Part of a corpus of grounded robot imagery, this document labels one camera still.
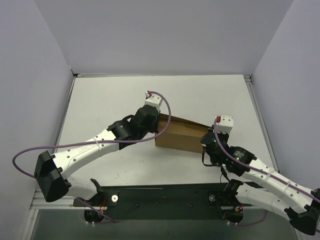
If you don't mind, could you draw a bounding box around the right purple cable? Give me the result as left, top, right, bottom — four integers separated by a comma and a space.
213, 119, 320, 227

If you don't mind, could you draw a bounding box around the purple cable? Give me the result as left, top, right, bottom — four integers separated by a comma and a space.
213, 119, 320, 227
11, 91, 172, 225

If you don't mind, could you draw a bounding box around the aluminium frame rail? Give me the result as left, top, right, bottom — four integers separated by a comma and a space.
29, 189, 76, 210

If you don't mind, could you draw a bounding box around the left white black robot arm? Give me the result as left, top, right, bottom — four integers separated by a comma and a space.
34, 104, 160, 203

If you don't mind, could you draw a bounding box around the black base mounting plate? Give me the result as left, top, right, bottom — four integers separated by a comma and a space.
89, 182, 241, 222

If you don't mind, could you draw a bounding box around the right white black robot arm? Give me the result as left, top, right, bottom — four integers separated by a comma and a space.
200, 132, 320, 236

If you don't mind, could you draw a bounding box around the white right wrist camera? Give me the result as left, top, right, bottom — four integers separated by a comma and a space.
213, 114, 234, 136

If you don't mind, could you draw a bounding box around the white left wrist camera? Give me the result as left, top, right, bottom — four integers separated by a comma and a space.
144, 90, 163, 112

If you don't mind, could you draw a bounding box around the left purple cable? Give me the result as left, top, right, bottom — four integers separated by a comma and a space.
11, 91, 172, 225

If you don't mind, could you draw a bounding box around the brown cardboard box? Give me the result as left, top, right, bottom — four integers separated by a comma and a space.
155, 114, 210, 153

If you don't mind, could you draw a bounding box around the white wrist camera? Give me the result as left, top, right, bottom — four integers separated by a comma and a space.
213, 114, 234, 136
144, 90, 163, 112

